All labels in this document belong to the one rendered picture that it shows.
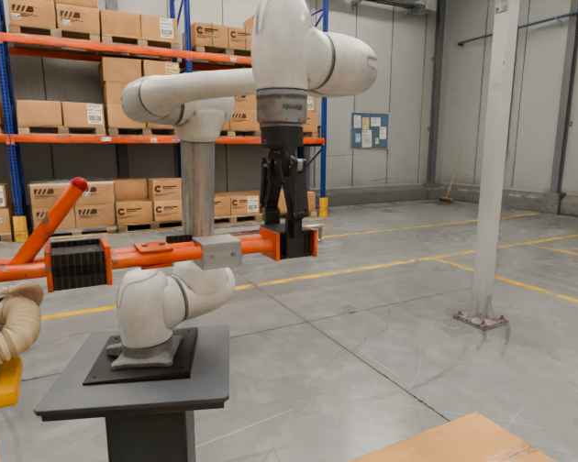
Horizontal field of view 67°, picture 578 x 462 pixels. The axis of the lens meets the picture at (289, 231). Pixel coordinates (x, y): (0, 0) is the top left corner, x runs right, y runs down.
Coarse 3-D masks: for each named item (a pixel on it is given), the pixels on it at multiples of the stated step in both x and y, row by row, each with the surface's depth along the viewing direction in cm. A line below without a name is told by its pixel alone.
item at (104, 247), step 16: (48, 240) 66; (80, 240) 69; (96, 240) 70; (48, 256) 60; (64, 256) 60; (80, 256) 61; (96, 256) 62; (48, 272) 60; (64, 272) 61; (80, 272) 62; (96, 272) 63; (48, 288) 60; (64, 288) 61
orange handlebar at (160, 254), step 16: (256, 240) 76; (112, 256) 65; (128, 256) 66; (144, 256) 67; (160, 256) 68; (176, 256) 69; (192, 256) 70; (0, 272) 58; (16, 272) 59; (32, 272) 60
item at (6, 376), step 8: (16, 360) 58; (0, 368) 56; (8, 368) 56; (16, 368) 56; (0, 376) 54; (8, 376) 54; (16, 376) 54; (0, 384) 52; (8, 384) 52; (16, 384) 53; (0, 392) 51; (8, 392) 51; (16, 392) 51; (0, 400) 51; (8, 400) 51; (16, 400) 51
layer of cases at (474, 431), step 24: (432, 432) 136; (456, 432) 136; (480, 432) 136; (504, 432) 136; (384, 456) 125; (408, 456) 125; (432, 456) 125; (456, 456) 125; (480, 456) 125; (504, 456) 125; (528, 456) 125
